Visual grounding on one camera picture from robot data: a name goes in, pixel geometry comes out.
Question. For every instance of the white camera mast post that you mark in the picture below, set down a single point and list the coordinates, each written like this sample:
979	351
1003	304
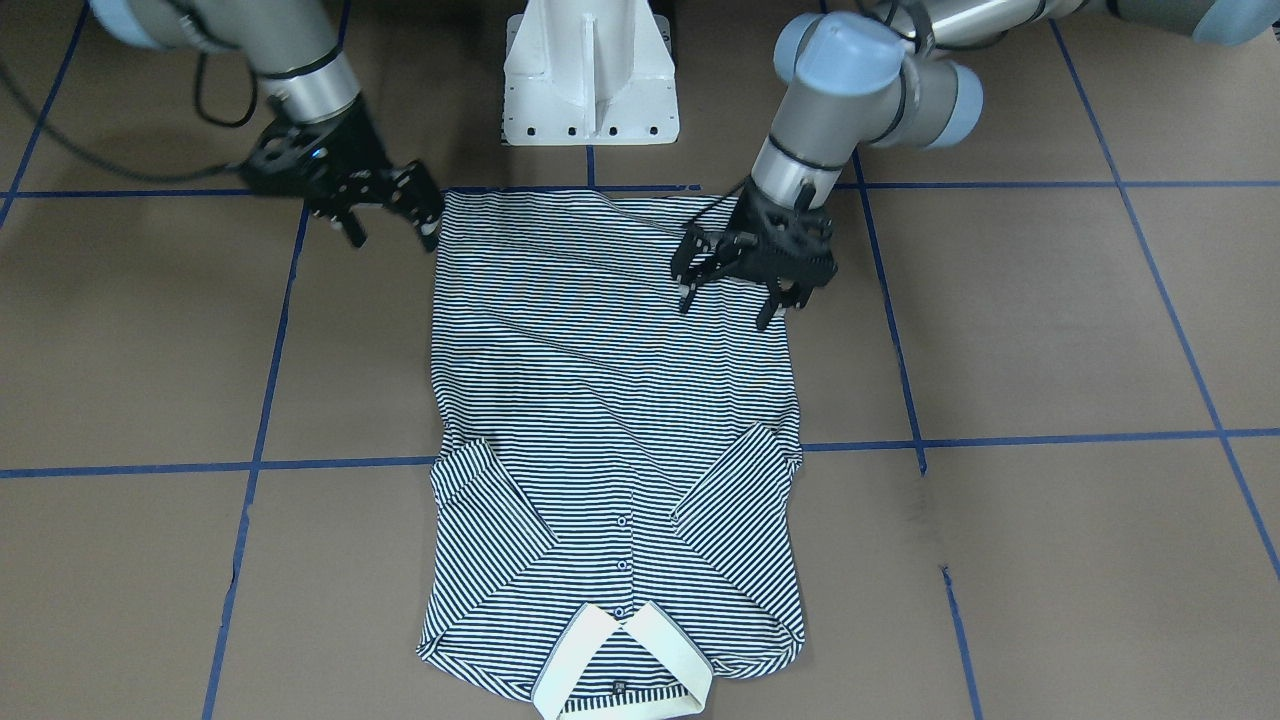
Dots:
580	73

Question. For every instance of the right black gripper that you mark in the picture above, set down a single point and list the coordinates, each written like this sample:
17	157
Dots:
357	143

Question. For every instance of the navy white striped polo shirt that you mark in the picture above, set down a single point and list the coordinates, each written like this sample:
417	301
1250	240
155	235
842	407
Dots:
612	486

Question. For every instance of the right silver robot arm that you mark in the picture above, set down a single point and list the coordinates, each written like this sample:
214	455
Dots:
291	47

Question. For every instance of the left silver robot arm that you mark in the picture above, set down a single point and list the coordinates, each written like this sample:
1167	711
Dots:
884	76

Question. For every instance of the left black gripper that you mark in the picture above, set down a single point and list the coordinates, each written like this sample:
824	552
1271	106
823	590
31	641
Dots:
703	254

